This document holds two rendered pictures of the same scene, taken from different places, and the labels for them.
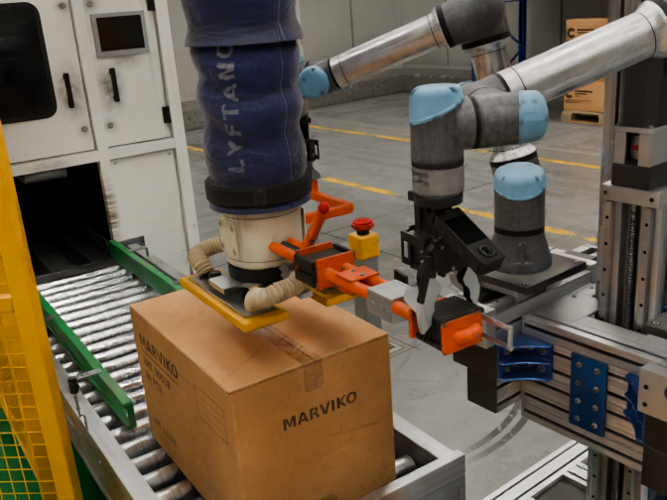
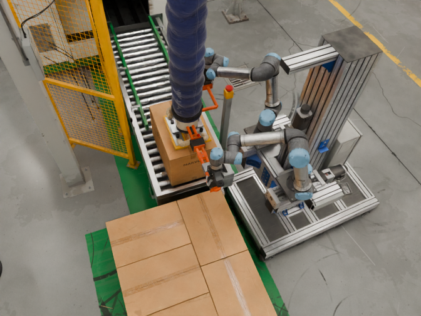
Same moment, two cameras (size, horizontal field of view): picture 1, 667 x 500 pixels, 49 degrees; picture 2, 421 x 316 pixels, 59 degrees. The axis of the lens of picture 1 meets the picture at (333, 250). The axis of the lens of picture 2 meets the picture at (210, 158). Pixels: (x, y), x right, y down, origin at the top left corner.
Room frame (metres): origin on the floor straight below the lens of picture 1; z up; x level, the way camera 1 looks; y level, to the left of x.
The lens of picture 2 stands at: (-0.26, -0.30, 3.36)
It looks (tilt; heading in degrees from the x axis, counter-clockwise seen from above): 55 degrees down; 8
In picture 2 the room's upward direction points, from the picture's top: 5 degrees clockwise
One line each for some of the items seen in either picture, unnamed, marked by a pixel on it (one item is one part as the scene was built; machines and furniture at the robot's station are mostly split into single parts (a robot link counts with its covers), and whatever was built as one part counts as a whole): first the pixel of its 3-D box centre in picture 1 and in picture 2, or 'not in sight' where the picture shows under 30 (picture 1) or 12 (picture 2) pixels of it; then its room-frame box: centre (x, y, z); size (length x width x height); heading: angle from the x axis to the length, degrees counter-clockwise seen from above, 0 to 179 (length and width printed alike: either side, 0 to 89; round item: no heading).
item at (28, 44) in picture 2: not in sight; (33, 54); (1.48, 1.19, 1.62); 0.20 x 0.05 x 0.30; 32
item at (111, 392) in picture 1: (48, 329); (123, 71); (2.48, 1.06, 0.60); 1.60 x 0.10 x 0.09; 32
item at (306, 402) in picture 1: (257, 389); (182, 140); (1.65, 0.22, 0.75); 0.60 x 0.40 x 0.40; 32
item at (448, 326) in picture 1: (444, 324); (213, 184); (1.02, -0.16, 1.19); 0.08 x 0.07 x 0.05; 32
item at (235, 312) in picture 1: (229, 291); (175, 130); (1.49, 0.23, 1.09); 0.34 x 0.10 x 0.05; 32
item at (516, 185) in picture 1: (519, 194); (266, 120); (1.65, -0.44, 1.20); 0.13 x 0.12 x 0.14; 166
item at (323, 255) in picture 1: (325, 265); (197, 143); (1.32, 0.02, 1.19); 0.10 x 0.08 x 0.06; 122
